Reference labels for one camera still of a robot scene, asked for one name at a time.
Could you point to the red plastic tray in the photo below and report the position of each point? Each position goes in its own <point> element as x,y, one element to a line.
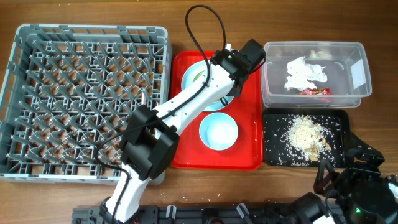
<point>246,153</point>

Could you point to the grey dishwasher rack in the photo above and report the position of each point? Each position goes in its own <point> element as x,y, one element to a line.
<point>67,91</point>

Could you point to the white napkin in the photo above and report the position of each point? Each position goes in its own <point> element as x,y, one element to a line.
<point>302,75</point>

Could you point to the black waste tray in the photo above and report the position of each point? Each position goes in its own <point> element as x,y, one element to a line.
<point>279,152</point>

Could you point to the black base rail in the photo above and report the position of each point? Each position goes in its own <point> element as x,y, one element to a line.
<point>273,213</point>

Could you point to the clear plastic bin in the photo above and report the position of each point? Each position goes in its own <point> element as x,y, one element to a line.
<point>347,69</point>

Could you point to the white plastic fork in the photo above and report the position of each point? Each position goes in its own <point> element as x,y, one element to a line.
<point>143,99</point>

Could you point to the red candy wrapper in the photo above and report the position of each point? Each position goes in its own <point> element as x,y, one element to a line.
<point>316,91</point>

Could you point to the light blue bowl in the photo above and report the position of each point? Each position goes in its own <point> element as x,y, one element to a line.
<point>218,131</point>

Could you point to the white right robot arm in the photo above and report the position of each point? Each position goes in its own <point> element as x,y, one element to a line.
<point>359,193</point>

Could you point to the light blue plate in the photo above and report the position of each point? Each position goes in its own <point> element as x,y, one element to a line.
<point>187,81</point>

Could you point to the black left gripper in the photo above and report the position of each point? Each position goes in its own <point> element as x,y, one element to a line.
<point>237,93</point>

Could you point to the rice food waste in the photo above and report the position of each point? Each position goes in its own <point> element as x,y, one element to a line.
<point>308,137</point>

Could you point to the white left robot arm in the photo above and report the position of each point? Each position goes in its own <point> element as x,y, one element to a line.
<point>149,143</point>

